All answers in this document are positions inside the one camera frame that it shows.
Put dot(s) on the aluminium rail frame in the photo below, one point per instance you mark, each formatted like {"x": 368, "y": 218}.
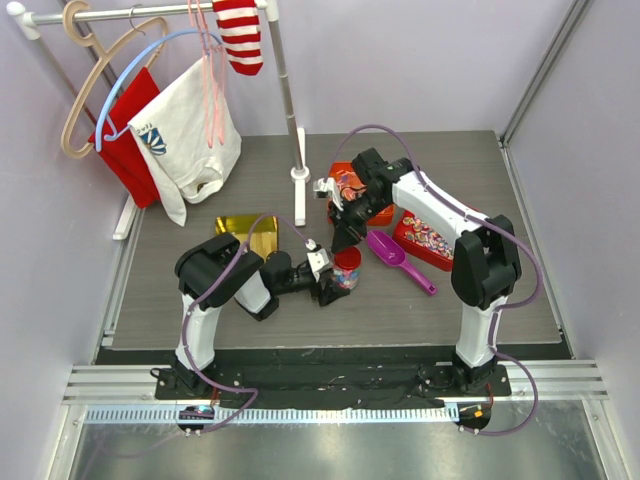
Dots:
{"x": 554, "y": 425}

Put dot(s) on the white clothes rack stand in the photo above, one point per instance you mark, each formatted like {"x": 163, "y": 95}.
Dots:
{"x": 29, "y": 23}

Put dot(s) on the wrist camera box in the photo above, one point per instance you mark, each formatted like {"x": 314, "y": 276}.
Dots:
{"x": 327, "y": 188}
{"x": 317, "y": 262}

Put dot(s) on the purple plastic scoop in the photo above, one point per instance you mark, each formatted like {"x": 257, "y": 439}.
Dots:
{"x": 393, "y": 255}

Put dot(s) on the orange candy box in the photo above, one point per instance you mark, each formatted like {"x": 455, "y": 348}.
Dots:
{"x": 351, "y": 187}

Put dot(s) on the red lollipop box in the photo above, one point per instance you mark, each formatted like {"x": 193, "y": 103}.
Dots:
{"x": 420, "y": 240}

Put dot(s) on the gold tin of star candies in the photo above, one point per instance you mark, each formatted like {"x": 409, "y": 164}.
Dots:
{"x": 264, "y": 239}

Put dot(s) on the blue clothes hanger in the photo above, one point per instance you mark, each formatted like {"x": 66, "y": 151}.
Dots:
{"x": 104, "y": 114}

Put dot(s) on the clear plastic jar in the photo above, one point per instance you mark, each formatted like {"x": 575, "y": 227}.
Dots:
{"x": 345, "y": 278}

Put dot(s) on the wooden clothes hanger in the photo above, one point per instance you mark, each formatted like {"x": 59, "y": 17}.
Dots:
{"x": 100, "y": 75}

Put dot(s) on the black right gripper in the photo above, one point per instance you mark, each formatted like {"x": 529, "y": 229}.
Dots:
{"x": 348, "y": 233}

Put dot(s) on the red jar lid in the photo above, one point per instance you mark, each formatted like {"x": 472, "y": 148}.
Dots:
{"x": 349, "y": 259}

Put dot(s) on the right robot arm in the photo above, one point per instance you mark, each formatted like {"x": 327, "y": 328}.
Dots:
{"x": 486, "y": 263}

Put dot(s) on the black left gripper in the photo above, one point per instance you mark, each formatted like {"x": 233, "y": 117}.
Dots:
{"x": 329, "y": 292}

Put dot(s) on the red white striped sock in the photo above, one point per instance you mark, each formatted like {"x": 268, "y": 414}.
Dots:
{"x": 239, "y": 28}

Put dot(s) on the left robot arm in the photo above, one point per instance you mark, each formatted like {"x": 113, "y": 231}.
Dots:
{"x": 222, "y": 269}

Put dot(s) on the pink wire hanger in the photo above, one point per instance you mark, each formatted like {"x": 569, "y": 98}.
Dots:
{"x": 213, "y": 68}

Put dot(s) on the white cloth bag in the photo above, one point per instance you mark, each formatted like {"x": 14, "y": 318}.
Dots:
{"x": 169, "y": 132}

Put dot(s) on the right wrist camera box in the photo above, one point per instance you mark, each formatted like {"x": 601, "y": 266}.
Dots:
{"x": 327, "y": 188}

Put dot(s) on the red cloth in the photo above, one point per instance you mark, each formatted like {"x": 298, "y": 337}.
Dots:
{"x": 122, "y": 155}

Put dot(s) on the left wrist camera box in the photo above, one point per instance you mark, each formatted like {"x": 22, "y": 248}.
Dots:
{"x": 317, "y": 262}

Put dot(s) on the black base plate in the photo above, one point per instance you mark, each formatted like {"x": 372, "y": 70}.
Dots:
{"x": 328, "y": 379}

